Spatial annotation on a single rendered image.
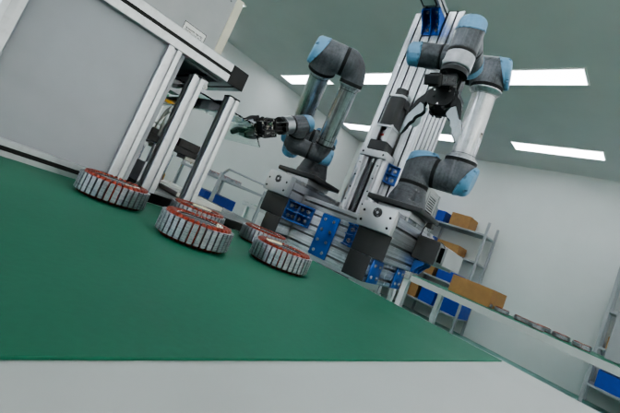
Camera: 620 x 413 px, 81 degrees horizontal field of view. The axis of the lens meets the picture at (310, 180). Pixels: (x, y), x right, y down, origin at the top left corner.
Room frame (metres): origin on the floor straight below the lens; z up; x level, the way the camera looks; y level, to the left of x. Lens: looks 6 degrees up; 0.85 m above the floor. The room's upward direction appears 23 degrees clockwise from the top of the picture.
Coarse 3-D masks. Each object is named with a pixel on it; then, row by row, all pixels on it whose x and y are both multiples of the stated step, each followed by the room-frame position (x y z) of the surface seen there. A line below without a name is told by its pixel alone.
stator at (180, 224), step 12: (168, 216) 0.51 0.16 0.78; (180, 216) 0.51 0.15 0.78; (192, 216) 0.58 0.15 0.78; (168, 228) 0.51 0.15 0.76; (180, 228) 0.50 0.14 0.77; (192, 228) 0.51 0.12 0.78; (204, 228) 0.51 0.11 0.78; (216, 228) 0.52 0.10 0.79; (228, 228) 0.58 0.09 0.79; (180, 240) 0.50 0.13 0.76; (192, 240) 0.50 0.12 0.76; (204, 240) 0.51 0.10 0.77; (216, 240) 0.52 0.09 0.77; (228, 240) 0.54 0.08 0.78; (216, 252) 0.53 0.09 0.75
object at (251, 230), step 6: (246, 222) 0.85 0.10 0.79; (246, 228) 0.83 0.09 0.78; (252, 228) 0.82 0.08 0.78; (258, 228) 0.83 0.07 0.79; (240, 234) 0.84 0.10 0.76; (246, 234) 0.82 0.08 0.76; (252, 234) 0.81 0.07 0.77; (258, 234) 0.82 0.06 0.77; (264, 234) 0.81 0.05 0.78; (270, 234) 0.82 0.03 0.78; (276, 234) 0.89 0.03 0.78; (246, 240) 0.82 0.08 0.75; (252, 240) 0.81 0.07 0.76; (282, 240) 0.83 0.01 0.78
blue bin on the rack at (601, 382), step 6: (600, 372) 4.82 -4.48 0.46; (606, 372) 4.83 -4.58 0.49; (600, 378) 4.80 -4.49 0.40; (606, 378) 4.76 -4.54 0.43; (612, 378) 4.73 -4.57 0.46; (618, 378) 4.74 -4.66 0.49; (594, 384) 4.83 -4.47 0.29; (600, 384) 4.79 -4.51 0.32; (606, 384) 4.75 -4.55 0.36; (612, 384) 4.71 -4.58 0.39; (618, 384) 4.67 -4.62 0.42; (606, 390) 4.74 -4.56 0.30; (612, 390) 4.70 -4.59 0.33; (618, 390) 4.66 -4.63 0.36; (618, 396) 4.65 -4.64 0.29
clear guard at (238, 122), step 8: (176, 96) 1.20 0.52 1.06; (200, 96) 1.05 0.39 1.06; (208, 96) 1.03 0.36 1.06; (208, 112) 1.27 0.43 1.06; (216, 112) 1.20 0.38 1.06; (232, 120) 1.21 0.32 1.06; (240, 120) 1.16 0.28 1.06; (232, 128) 1.26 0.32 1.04; (240, 128) 1.22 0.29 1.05; (248, 128) 1.18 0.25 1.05; (224, 136) 1.34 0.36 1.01; (232, 136) 1.29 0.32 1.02; (240, 136) 1.25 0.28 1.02; (248, 136) 1.21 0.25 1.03; (256, 136) 1.17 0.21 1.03; (248, 144) 1.23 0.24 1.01; (256, 144) 1.19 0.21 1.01
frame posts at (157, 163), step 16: (192, 80) 0.79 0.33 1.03; (192, 96) 0.81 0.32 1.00; (224, 96) 0.88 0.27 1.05; (176, 112) 0.79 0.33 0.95; (224, 112) 0.86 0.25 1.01; (176, 128) 0.81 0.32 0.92; (224, 128) 0.87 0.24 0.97; (160, 144) 0.79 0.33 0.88; (208, 144) 0.86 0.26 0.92; (160, 160) 0.80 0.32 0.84; (208, 160) 0.87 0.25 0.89; (144, 176) 0.80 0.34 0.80; (160, 176) 0.81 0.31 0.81; (192, 176) 0.86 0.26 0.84; (192, 192) 0.87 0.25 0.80
